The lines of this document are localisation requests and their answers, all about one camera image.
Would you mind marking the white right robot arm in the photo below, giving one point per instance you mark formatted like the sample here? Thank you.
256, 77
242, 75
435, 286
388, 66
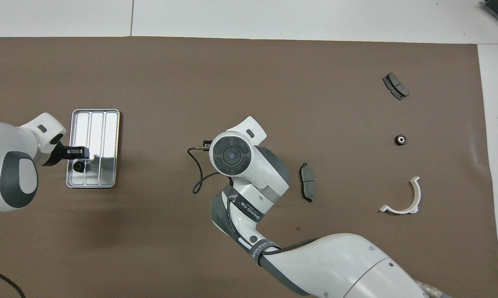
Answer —
335, 265

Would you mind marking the white curved plastic bracket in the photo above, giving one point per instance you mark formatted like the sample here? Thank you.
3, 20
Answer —
400, 210

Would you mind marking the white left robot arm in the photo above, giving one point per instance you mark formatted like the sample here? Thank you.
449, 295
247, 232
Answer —
0, 136

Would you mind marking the brown table mat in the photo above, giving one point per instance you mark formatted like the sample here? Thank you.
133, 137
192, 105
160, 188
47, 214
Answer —
211, 82

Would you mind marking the large black bearing gear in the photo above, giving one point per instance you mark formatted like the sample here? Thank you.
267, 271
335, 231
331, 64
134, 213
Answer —
400, 140
79, 167

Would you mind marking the silver metal tray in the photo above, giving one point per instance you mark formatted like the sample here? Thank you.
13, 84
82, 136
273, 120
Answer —
108, 136

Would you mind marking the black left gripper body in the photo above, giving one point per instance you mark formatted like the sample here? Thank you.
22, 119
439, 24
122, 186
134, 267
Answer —
57, 154

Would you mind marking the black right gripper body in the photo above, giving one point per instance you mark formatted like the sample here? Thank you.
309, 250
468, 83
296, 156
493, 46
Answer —
206, 144

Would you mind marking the grey brake pad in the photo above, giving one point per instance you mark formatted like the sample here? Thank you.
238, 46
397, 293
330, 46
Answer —
308, 184
396, 86

